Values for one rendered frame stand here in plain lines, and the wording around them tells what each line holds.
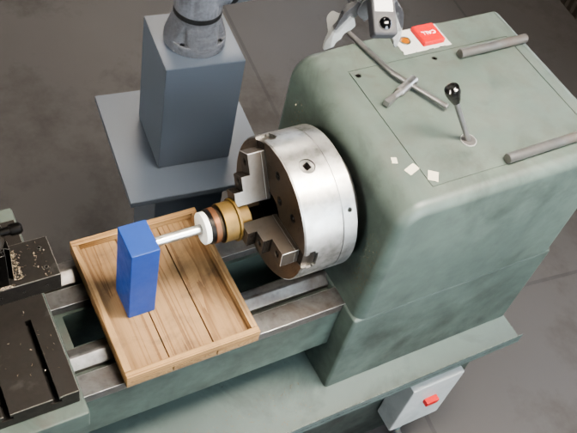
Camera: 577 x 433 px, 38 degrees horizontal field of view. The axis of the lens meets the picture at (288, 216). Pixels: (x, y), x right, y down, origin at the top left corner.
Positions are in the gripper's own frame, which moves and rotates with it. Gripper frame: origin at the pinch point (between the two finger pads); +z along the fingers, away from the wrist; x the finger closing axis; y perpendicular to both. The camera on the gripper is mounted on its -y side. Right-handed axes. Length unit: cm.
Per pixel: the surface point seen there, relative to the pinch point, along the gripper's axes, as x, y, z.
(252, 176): 20.3, -8.7, 24.9
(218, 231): 28.4, -17.2, 31.1
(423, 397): -37, -30, 104
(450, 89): -15.8, -10.4, 1.4
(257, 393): 14, -28, 87
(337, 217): 6.0, -22.0, 23.8
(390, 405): -30, -27, 113
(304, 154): 10.9, -10.2, 17.4
